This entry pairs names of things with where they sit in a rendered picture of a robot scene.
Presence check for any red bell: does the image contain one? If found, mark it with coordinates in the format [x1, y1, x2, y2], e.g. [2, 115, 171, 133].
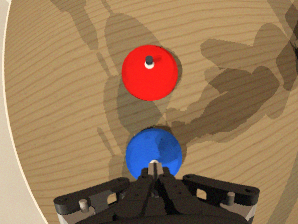
[122, 45, 178, 101]

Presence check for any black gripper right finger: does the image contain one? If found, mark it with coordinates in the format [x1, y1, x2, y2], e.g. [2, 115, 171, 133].
[155, 163, 260, 224]

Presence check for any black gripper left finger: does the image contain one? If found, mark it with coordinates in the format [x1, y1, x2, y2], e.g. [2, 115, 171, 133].
[53, 163, 157, 224]

